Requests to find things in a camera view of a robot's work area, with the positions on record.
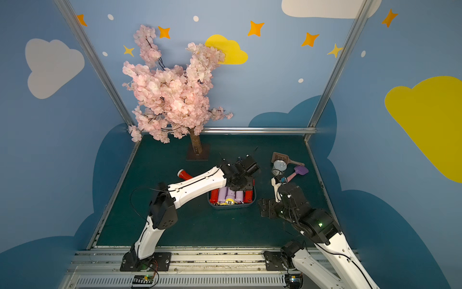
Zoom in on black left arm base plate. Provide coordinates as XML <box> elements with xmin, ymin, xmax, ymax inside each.
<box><xmin>120</xmin><ymin>251</ymin><xmax>172</xmax><ymax>272</ymax></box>

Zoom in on green circuit board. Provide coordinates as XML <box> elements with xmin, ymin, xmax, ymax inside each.
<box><xmin>131</xmin><ymin>275</ymin><xmax>155</xmax><ymax>288</ymax></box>
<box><xmin>284</xmin><ymin>274</ymin><xmax>303</xmax><ymax>289</ymax></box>

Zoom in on brown plastic litter scoop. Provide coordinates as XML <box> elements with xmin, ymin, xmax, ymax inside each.
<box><xmin>271</xmin><ymin>152</ymin><xmax>305</xmax><ymax>166</ymax></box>

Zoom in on silver pull-tab tin can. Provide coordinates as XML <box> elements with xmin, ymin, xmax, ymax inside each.
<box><xmin>271</xmin><ymin>160</ymin><xmax>288</xmax><ymax>176</ymax></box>

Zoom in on teal plastic storage box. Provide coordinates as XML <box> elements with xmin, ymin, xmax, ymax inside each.
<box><xmin>207</xmin><ymin>189</ymin><xmax>256</xmax><ymax>210</ymax></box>

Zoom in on red flashlight group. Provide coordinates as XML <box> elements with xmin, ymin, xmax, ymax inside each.
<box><xmin>209</xmin><ymin>189</ymin><xmax>219</xmax><ymax>205</ymax></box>

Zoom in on right green circuit board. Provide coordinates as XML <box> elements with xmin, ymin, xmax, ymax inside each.
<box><xmin>284</xmin><ymin>274</ymin><xmax>303</xmax><ymax>289</ymax></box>

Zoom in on aluminium frame rail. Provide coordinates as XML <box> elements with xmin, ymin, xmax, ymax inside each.
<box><xmin>202</xmin><ymin>127</ymin><xmax>316</xmax><ymax>135</ymax></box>

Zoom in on left green circuit board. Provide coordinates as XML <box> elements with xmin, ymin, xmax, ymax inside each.
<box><xmin>131</xmin><ymin>275</ymin><xmax>155</xmax><ymax>288</ymax></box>

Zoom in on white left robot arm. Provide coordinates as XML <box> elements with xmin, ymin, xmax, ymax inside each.
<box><xmin>120</xmin><ymin>155</ymin><xmax>259</xmax><ymax>272</ymax></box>

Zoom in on purple flashlight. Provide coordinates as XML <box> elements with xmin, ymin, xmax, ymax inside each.
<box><xmin>235</xmin><ymin>191</ymin><xmax>244</xmax><ymax>204</ymax></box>
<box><xmin>226</xmin><ymin>189</ymin><xmax>236</xmax><ymax>205</ymax></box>
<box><xmin>217</xmin><ymin>187</ymin><xmax>228</xmax><ymax>204</ymax></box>

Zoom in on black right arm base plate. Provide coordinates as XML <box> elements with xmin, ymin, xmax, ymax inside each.
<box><xmin>263</xmin><ymin>250</ymin><xmax>289</xmax><ymax>271</ymax></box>

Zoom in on pink blossom artificial tree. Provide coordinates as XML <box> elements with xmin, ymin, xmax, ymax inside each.
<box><xmin>122</xmin><ymin>25</ymin><xmax>233</xmax><ymax>160</ymax></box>

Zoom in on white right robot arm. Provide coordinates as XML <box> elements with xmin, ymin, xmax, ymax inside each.
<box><xmin>258</xmin><ymin>183</ymin><xmax>378</xmax><ymax>289</ymax></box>

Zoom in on purple spatula with pink handle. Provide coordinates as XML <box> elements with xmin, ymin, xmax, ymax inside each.
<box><xmin>286</xmin><ymin>166</ymin><xmax>309</xmax><ymax>182</ymax></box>

